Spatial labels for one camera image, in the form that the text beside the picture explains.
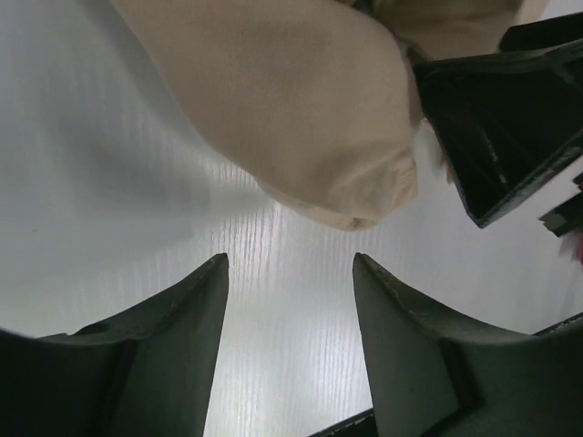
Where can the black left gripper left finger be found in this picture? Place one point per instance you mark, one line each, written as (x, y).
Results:
(146, 371)

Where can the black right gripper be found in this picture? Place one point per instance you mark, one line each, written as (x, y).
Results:
(511, 121)

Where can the beige t shirt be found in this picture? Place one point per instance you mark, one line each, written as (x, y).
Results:
(315, 99)

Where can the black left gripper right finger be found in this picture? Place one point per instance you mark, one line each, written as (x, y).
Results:
(433, 371)

